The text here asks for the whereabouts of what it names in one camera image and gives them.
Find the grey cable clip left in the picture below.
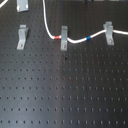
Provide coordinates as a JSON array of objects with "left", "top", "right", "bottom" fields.
[{"left": 17, "top": 25, "right": 29, "bottom": 50}]

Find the grey cable clip middle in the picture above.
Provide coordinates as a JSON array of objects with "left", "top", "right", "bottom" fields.
[{"left": 61, "top": 26, "right": 68, "bottom": 51}]

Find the grey cable clip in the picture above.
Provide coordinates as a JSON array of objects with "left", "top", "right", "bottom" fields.
[
  {"left": 61, "top": 26, "right": 68, "bottom": 51},
  {"left": 103, "top": 21, "right": 114, "bottom": 45},
  {"left": 17, "top": 0, "right": 29, "bottom": 12},
  {"left": 17, "top": 25, "right": 29, "bottom": 50}
]

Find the grey cable clip top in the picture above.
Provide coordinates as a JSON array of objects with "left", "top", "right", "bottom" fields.
[{"left": 17, "top": 0, "right": 29, "bottom": 12}]

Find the grey cable clip right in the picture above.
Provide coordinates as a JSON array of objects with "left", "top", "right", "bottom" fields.
[{"left": 103, "top": 21, "right": 114, "bottom": 45}]

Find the white cable with coloured marks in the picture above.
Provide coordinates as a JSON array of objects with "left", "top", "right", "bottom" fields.
[{"left": 41, "top": 0, "right": 128, "bottom": 44}]

